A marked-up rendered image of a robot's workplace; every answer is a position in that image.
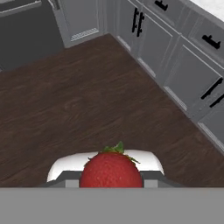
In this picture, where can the red strawberry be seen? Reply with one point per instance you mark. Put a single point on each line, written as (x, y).
(110, 170)

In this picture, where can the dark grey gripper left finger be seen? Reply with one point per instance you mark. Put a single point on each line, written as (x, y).
(68, 180)

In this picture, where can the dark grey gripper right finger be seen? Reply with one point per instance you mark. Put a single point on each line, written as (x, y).
(151, 180)

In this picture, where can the grey drawer front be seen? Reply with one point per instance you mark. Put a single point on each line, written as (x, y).
(204, 49)
(172, 17)

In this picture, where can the grey cupboard door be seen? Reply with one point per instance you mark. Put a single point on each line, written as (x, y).
(217, 125)
(189, 78)
(157, 49)
(125, 26)

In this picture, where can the grey fridge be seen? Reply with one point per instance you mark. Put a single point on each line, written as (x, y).
(81, 20)

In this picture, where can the dark grey appliance door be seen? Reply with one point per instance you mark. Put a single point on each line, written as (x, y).
(26, 38)

